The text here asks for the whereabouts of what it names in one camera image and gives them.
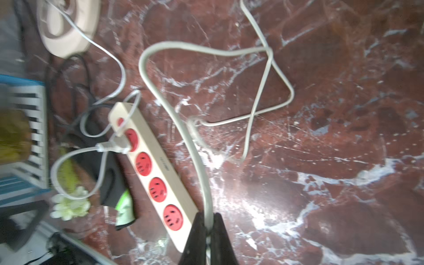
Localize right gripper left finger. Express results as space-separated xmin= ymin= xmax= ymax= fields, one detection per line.
xmin=178 ymin=212 xmax=207 ymax=265

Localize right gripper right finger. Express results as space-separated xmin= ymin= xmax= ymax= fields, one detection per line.
xmin=210 ymin=213 xmax=238 ymax=265

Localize beige power strip red sockets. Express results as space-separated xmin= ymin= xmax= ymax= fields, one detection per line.
xmin=108 ymin=102 xmax=198 ymax=252

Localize white artificial flower sprig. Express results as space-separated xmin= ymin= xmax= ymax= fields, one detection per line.
xmin=50 ymin=159 xmax=91 ymax=221

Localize black work glove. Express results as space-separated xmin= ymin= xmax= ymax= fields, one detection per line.
xmin=62 ymin=115 xmax=136 ymax=231

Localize white beige fan cable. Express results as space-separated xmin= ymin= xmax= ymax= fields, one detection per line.
xmin=44 ymin=0 xmax=142 ymax=201

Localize white green fan cable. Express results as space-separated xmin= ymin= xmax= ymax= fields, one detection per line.
xmin=138 ymin=0 xmax=295 ymax=233

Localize beige round desk fan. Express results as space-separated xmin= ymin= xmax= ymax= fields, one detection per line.
xmin=36 ymin=0 xmax=101 ymax=59

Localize blue white wooden crate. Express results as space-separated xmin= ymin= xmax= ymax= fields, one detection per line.
xmin=1 ymin=75 xmax=50 ymax=206

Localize potted green plant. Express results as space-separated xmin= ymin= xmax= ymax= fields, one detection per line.
xmin=1 ymin=109 xmax=32 ymax=165

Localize black power strip cable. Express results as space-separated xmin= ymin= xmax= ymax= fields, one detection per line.
xmin=13 ymin=0 xmax=117 ymax=140

